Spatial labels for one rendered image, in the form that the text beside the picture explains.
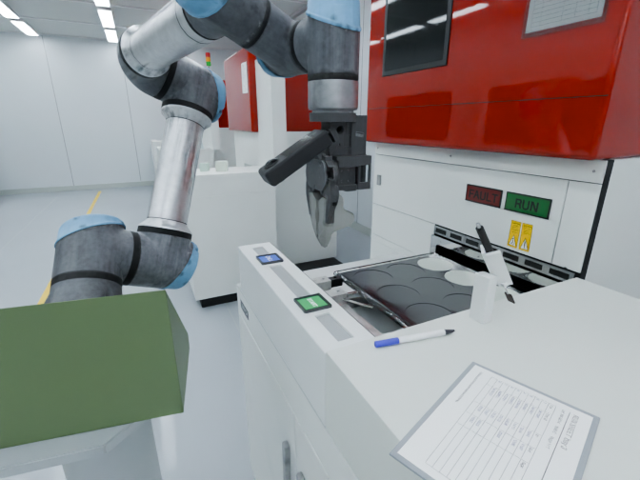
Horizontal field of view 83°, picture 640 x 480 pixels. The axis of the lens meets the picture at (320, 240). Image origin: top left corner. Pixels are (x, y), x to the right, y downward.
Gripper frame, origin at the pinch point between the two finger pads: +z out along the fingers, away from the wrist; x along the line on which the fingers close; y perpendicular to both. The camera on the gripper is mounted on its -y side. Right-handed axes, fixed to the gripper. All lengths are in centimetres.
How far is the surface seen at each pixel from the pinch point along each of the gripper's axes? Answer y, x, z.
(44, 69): -161, 801, -107
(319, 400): -3.9, -8.1, 24.8
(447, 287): 39.7, 8.7, 20.6
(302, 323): -3.6, -0.6, 14.6
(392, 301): 22.8, 8.4, 20.7
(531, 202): 58, 3, 0
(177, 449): -28, 78, 111
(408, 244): 58, 47, 24
